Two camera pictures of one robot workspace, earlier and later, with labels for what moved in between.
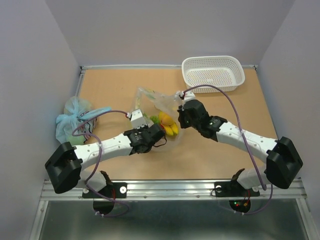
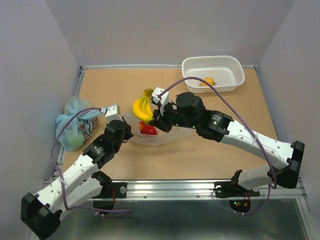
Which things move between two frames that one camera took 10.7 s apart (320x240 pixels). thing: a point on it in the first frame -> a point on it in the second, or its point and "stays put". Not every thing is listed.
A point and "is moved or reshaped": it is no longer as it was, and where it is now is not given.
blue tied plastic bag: x=77 y=123 stays put
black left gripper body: x=139 y=130 -> x=127 y=135
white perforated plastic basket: x=225 y=72 stays put
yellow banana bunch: x=172 y=129 is moved or reshaped
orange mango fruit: x=165 y=118 is moved or reshaped
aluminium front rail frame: x=188 y=190 stays put
